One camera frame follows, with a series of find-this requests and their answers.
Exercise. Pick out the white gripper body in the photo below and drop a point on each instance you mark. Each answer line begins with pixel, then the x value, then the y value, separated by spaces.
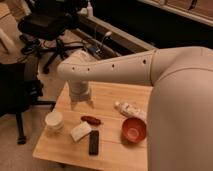
pixel 79 91

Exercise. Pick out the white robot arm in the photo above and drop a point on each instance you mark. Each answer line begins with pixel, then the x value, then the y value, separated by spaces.
pixel 180 108

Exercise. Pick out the white tube bottle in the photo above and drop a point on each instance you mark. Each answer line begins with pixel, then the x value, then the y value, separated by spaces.
pixel 129 110

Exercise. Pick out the wooden table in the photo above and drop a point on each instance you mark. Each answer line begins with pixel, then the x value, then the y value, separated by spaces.
pixel 114 153

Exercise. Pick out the black remote control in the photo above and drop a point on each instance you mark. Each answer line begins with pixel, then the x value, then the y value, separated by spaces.
pixel 94 143

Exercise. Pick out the black chair at left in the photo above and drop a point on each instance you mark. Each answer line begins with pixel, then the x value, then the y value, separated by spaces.
pixel 19 90

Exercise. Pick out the red bowl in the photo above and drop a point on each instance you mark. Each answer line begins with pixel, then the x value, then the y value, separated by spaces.
pixel 134 130

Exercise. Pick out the black office chair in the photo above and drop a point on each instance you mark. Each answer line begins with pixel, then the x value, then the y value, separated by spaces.
pixel 48 20

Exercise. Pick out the white spray bottle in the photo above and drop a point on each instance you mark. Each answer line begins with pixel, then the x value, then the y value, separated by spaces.
pixel 88 11

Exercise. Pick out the power strip with cables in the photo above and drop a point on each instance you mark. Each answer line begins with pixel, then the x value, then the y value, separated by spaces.
pixel 99 50

